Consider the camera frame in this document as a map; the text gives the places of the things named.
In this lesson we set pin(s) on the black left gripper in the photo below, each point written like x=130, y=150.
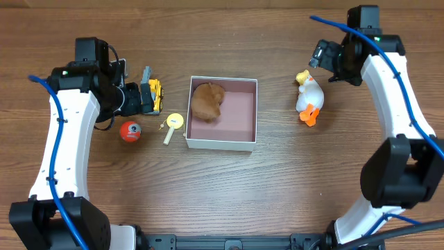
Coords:
x=146, y=98

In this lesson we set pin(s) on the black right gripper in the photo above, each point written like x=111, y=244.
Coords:
x=330, y=60

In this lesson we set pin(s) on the yellow toy truck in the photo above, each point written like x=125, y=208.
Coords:
x=157, y=91

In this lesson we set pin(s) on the white duck plush toy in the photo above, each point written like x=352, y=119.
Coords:
x=310, y=98

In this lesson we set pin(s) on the brown plush toy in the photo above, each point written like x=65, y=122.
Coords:
x=206, y=101

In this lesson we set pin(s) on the white cardboard box pink inside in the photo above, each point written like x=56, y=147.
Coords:
x=236, y=128

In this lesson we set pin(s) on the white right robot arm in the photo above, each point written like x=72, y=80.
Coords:
x=408, y=166

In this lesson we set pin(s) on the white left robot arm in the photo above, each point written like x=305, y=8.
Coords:
x=87, y=91

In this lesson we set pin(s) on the wooden pellet drum toy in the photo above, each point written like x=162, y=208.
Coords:
x=174, y=122

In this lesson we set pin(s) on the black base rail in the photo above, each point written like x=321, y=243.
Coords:
x=296, y=241

